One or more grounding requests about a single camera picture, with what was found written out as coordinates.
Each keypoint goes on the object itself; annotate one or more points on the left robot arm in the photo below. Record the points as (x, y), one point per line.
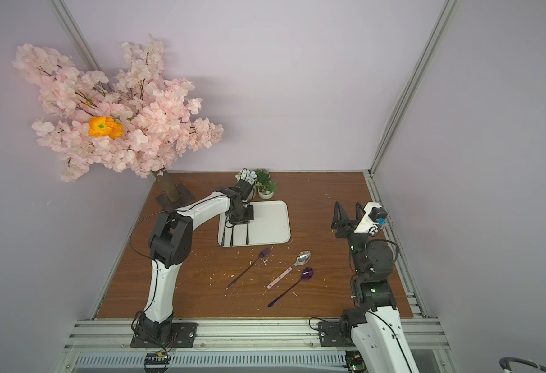
(171, 244)

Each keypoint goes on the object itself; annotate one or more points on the white flower pot plant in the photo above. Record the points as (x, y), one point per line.
(246, 178)

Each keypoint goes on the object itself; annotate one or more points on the purple plastic spoon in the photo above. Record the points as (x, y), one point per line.
(306, 275)

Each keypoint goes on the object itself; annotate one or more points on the aluminium rail frame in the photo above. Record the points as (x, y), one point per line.
(244, 343)

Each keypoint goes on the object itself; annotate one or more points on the pink cherry blossom tree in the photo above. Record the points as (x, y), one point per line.
(159, 118)

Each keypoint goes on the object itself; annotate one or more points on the silver spoon pink handle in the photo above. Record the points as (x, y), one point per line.
(302, 259)

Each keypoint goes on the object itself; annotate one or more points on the purple fork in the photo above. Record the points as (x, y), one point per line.
(262, 255)

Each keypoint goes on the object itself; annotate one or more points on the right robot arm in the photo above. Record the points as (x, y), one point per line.
(373, 325)

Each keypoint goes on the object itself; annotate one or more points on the black cable corner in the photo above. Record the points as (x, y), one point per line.
(508, 364)

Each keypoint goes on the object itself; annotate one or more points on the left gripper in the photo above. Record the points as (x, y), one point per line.
(240, 219)

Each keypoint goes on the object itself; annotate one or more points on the blue handled fork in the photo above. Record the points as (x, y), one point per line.
(223, 230)

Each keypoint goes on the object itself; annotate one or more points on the orange artificial flower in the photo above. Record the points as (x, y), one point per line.
(105, 126)

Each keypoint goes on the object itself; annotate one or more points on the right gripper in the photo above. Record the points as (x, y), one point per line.
(347, 231)

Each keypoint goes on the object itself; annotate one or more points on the white rectangular tray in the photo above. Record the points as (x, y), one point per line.
(270, 225)

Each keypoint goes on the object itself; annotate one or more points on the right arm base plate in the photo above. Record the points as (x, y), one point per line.
(332, 335)

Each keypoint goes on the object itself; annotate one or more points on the green succulent pot plant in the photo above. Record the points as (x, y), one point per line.
(266, 188)

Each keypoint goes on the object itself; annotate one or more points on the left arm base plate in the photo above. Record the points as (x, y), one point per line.
(164, 335)

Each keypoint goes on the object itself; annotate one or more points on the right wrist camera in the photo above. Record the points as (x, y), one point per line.
(373, 219)

